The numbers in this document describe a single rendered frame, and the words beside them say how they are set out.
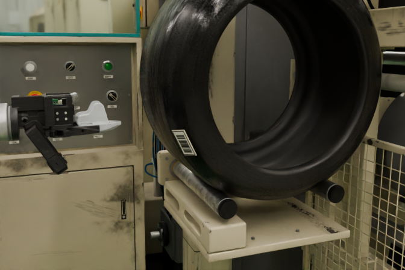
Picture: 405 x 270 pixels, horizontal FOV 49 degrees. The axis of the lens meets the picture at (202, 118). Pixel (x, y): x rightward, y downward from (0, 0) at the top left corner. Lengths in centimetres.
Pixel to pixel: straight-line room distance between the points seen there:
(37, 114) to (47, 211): 65
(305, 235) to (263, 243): 11
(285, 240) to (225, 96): 47
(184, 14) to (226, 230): 46
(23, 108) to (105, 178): 65
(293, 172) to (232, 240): 20
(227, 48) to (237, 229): 55
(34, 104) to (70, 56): 59
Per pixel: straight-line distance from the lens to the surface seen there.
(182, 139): 89
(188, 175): 115
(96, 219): 155
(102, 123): 92
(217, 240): 98
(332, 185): 110
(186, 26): 88
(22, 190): 150
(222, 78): 130
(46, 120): 90
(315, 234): 111
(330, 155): 104
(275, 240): 107
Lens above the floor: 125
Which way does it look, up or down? 10 degrees down
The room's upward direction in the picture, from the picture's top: straight up
